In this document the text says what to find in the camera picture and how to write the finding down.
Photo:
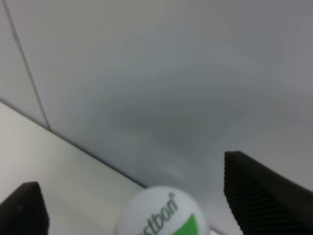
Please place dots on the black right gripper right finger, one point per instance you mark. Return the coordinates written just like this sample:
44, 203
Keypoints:
264, 202

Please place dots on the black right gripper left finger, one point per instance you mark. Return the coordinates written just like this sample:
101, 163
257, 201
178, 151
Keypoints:
24, 211

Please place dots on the clear water bottle green label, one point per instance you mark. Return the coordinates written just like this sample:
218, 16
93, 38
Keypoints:
162, 211

